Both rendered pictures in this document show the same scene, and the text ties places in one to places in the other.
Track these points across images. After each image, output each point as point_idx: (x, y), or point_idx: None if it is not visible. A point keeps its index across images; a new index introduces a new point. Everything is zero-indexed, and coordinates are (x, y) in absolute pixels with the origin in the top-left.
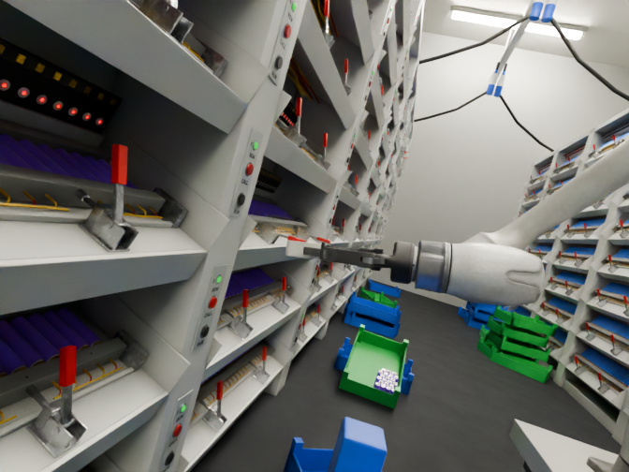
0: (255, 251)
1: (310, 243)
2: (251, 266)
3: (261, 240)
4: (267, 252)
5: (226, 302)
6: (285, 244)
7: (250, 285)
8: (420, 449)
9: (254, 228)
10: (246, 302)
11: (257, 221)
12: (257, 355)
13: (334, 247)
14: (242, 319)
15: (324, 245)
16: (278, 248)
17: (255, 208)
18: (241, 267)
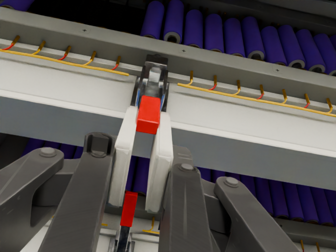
0: (12, 103)
1: (122, 128)
2: (67, 142)
3: (117, 94)
4: (110, 125)
5: (145, 200)
6: (255, 136)
7: (295, 208)
8: None
9: (134, 69)
10: (124, 216)
11: (148, 53)
12: None
13: (99, 177)
14: (129, 244)
15: (90, 150)
16: (185, 133)
17: (270, 43)
18: (3, 129)
